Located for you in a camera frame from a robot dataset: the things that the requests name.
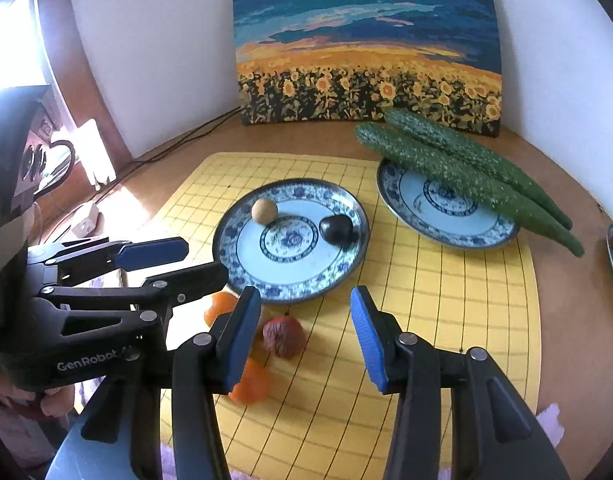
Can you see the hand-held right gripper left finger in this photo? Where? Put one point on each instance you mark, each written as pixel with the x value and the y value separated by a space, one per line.
pixel 244 340

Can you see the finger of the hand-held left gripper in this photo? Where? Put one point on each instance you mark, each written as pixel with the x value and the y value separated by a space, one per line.
pixel 151 254
pixel 196 277

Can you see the orange tangerine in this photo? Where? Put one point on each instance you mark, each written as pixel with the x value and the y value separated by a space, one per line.
pixel 254 385
pixel 219 307

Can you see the dark oval fruit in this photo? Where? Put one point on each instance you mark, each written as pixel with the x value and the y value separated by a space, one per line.
pixel 336 227

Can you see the white power adapter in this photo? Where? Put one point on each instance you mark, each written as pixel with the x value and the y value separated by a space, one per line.
pixel 85 220

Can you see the brown wrinkled fruit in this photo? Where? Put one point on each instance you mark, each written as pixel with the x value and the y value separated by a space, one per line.
pixel 284 337

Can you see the green cucumber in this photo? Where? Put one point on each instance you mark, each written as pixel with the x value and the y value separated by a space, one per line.
pixel 436 166
pixel 466 147

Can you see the person's left hand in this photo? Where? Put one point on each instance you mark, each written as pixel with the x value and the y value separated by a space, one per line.
pixel 56 400

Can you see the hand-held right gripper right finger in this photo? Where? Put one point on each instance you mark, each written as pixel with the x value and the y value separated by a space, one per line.
pixel 369 345

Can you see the yellow grid mat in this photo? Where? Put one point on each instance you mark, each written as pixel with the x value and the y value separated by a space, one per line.
pixel 436 310

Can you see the white plastic object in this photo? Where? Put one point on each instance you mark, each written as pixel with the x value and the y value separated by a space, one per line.
pixel 99 152

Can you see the purple cloth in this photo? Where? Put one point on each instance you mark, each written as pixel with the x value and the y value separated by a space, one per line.
pixel 549 422

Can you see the sunflower field painting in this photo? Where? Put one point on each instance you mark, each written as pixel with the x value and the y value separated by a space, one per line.
pixel 366 35

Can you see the beige round fruit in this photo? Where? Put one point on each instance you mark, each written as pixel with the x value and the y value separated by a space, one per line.
pixel 264 210

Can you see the blue white plate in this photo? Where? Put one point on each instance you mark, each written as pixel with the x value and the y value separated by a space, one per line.
pixel 286 265
pixel 436 212

